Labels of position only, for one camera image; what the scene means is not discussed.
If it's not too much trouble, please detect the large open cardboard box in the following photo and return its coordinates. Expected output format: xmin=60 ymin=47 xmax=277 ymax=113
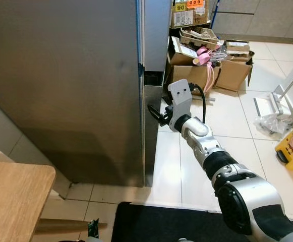
xmin=166 ymin=36 xmax=222 ymax=96

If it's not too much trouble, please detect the blue broom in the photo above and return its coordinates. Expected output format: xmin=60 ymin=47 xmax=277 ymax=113
xmin=210 ymin=0 xmax=221 ymax=28

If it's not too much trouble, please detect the green snack bag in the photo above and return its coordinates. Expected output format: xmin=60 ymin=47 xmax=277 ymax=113
xmin=87 ymin=219 xmax=102 ymax=242

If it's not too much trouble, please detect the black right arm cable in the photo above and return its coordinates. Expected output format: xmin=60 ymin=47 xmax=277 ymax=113
xmin=189 ymin=83 xmax=207 ymax=124

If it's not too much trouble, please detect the pink plastic object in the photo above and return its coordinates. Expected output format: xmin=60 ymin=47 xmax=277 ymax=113
xmin=196 ymin=46 xmax=215 ymax=94

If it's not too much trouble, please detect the clear plastic bag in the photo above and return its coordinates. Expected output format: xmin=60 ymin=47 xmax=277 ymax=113
xmin=253 ymin=113 xmax=293 ymax=138

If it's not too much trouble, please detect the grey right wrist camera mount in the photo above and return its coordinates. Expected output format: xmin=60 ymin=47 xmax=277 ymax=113
xmin=167 ymin=79 xmax=193 ymax=133

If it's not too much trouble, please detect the black floor mat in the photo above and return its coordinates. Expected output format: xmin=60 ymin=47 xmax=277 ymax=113
xmin=111 ymin=202 xmax=293 ymax=242

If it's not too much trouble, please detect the white flat metal tray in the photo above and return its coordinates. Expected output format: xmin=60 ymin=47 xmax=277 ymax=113
xmin=253 ymin=92 xmax=288 ymax=119

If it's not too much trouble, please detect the light wooden table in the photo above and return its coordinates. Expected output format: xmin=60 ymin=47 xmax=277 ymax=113
xmin=0 ymin=161 xmax=107 ymax=242

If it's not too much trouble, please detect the plain brown cardboard box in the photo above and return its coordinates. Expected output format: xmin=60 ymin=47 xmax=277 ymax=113
xmin=214 ymin=40 xmax=254 ymax=92

